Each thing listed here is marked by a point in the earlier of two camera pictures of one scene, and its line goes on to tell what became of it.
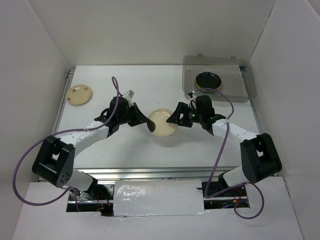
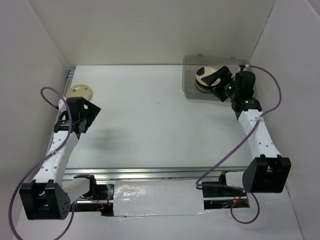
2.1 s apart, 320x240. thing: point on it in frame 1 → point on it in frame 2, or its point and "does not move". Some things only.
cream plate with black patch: x=162 y=128 → x=204 y=71
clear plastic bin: x=225 y=79 does not move
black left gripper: x=139 y=117 → x=92 y=111
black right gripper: x=183 y=108 → x=221 y=73
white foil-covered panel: x=155 y=197 does not move
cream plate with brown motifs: x=78 y=94 does not move
